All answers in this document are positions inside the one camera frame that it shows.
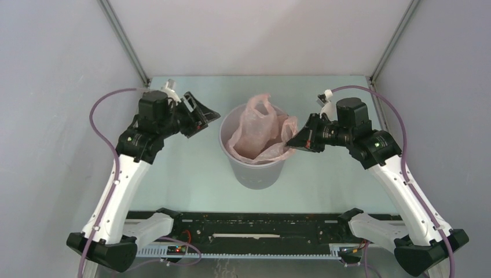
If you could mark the right aluminium frame post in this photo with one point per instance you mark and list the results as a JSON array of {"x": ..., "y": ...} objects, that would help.
[{"x": 395, "y": 38}]

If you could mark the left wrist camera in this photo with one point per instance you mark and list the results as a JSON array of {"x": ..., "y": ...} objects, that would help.
[{"x": 168, "y": 88}]

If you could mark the pink plastic trash bag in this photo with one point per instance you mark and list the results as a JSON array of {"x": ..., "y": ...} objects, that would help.
[{"x": 262, "y": 133}]

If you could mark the white toothed cable tray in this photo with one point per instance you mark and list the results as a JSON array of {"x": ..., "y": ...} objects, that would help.
[{"x": 161, "y": 251}]

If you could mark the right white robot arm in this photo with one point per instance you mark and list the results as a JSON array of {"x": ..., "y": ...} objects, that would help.
[{"x": 426, "y": 242}]

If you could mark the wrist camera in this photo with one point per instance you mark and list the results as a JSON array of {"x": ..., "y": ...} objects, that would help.
[
  {"x": 168, "y": 88},
  {"x": 328, "y": 107}
]

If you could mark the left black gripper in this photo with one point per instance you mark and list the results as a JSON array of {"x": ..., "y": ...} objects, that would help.
[{"x": 202, "y": 115}]

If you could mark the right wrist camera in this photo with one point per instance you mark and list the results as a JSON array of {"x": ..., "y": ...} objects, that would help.
[{"x": 328, "y": 107}]

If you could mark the grey round trash bin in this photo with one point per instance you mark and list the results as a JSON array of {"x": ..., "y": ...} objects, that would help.
[{"x": 259, "y": 176}]

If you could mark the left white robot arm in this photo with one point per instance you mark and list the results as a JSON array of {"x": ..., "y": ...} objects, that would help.
[{"x": 106, "y": 239}]

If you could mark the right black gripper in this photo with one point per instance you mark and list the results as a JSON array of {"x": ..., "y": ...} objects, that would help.
[{"x": 304, "y": 139}]

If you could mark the left aluminium frame post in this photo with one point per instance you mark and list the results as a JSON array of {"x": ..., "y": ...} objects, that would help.
[{"x": 115, "y": 23}]

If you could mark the small circuit board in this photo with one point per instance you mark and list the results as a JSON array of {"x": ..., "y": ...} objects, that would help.
[{"x": 176, "y": 250}]

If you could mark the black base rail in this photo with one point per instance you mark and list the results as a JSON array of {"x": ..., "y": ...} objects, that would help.
[{"x": 262, "y": 233}]

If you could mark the aluminium frame post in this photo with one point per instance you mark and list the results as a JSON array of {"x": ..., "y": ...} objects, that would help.
[
  {"x": 395, "y": 38},
  {"x": 115, "y": 23}
]

